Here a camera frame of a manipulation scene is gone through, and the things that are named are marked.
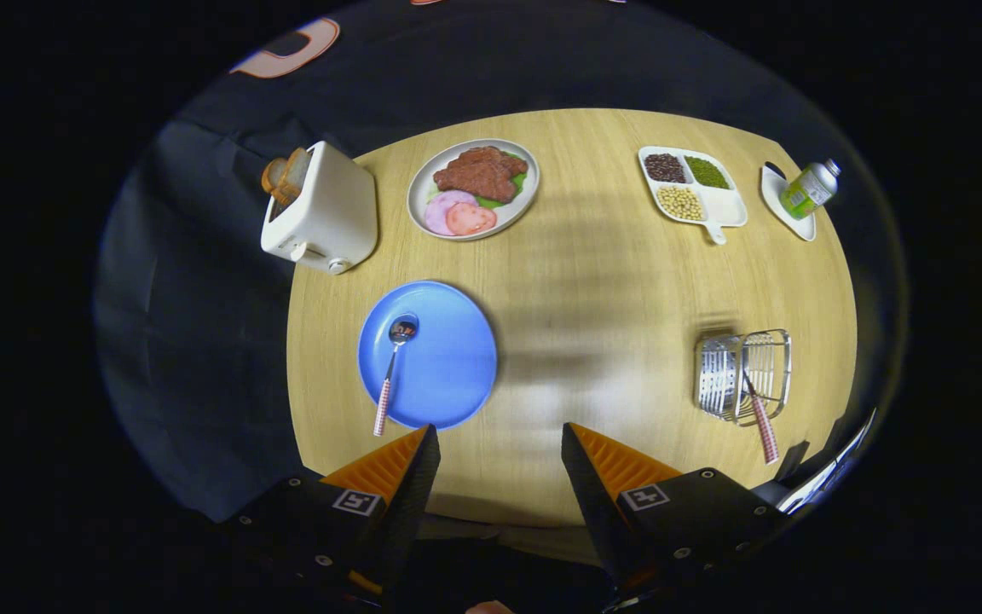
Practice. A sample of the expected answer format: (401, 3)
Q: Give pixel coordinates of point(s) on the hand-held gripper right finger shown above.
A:
(593, 503)

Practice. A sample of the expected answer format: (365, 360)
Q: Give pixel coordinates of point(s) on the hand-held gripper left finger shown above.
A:
(410, 512)

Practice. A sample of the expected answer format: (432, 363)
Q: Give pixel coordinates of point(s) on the blue plate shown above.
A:
(448, 358)

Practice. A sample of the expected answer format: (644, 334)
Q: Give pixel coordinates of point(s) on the red tomato slice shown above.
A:
(471, 220)

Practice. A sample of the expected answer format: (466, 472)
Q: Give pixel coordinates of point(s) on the pink ham slice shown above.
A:
(438, 211)

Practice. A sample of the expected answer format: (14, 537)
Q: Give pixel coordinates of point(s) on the white toaster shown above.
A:
(329, 213)

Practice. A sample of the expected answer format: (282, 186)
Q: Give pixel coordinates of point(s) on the pile of yellow soybeans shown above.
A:
(680, 203)

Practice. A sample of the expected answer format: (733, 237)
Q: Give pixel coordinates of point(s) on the white divided tray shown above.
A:
(723, 206)

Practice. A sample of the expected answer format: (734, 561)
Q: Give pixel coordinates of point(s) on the green lettuce leaf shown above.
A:
(518, 183)

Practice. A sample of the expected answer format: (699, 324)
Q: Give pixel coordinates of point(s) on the white round plate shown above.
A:
(423, 183)

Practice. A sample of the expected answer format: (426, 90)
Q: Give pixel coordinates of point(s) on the pile of dark red beans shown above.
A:
(665, 168)

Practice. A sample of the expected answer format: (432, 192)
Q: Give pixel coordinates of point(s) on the brown meat steak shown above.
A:
(478, 173)

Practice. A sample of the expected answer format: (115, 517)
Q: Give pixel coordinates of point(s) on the pile of green mung beans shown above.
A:
(707, 172)

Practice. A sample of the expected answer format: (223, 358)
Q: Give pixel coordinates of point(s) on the small white dish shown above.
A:
(776, 200)

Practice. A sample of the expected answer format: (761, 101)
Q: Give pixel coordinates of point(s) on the toast bread slice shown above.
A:
(297, 170)
(272, 175)

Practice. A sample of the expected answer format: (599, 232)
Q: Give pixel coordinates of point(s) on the green label bottle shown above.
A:
(806, 192)

